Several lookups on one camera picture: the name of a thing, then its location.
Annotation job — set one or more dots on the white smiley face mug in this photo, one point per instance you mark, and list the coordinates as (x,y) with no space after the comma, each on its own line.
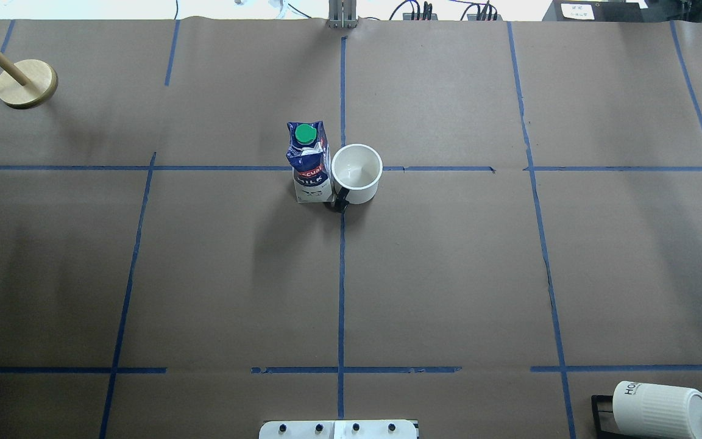
(356,170)

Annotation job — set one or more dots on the blue Pascual milk carton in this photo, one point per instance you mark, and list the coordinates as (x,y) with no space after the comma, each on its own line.
(310,158)

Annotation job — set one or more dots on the black power strip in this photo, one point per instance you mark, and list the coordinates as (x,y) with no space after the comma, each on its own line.
(481,12)
(419,11)

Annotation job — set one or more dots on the black box with label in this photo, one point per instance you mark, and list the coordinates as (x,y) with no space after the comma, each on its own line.
(595,11)

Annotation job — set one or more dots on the white ribbed mug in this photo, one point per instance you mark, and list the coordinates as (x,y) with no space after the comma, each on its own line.
(657,411)

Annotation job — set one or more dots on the wooden mug tree stand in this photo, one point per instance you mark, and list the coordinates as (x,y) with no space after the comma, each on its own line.
(27,83)

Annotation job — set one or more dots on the aluminium frame post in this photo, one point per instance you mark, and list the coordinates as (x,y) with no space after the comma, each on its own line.
(342,14)

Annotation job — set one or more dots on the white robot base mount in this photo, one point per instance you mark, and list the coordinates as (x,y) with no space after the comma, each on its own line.
(339,428)

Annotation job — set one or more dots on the black wire mug rack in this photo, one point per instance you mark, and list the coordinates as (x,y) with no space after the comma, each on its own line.
(601,409)

